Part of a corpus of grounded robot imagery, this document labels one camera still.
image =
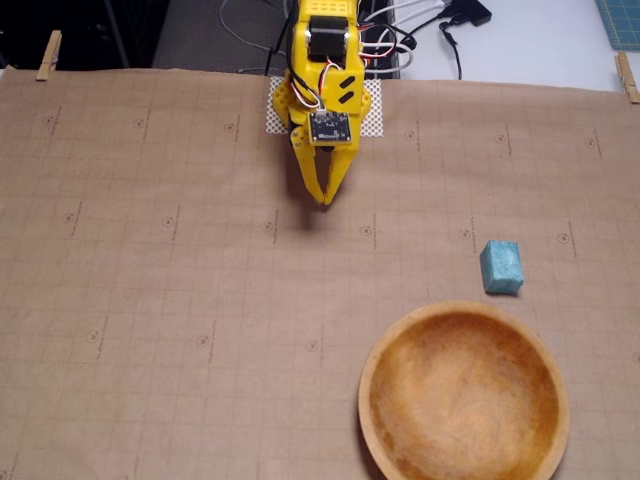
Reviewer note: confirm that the white perforated mat piece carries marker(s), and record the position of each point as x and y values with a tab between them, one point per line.
374	126

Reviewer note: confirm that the yellow gripper with servo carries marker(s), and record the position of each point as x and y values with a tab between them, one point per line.
306	167

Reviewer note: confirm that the black power adapter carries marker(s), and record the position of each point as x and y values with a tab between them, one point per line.
472	12

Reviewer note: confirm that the grey metal pole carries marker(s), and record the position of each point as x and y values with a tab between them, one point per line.
116	35

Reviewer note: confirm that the brown grid paper sheet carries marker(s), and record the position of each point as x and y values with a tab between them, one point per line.
175	300

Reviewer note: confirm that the green cutting mat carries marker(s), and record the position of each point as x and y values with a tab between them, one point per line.
622	22

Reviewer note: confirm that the blue foam block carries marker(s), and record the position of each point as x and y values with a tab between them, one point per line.
501	267

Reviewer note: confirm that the wooden clothespin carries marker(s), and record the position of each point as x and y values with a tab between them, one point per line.
49	56
627	77

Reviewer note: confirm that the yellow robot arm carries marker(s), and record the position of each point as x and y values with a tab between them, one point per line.
325	6

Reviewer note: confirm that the black camera circuit board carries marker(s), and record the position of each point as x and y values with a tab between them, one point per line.
330	127

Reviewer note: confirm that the round wooden bowl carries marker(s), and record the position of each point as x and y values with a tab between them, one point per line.
465	395

